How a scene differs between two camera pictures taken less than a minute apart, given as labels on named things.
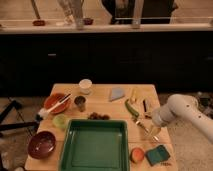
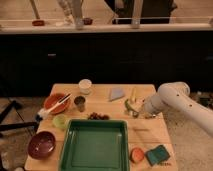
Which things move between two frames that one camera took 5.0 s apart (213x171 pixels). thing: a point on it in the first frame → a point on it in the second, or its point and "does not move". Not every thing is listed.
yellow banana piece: (134, 94) does not move
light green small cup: (60, 121) does not move
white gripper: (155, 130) → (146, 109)
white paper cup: (85, 86) does not move
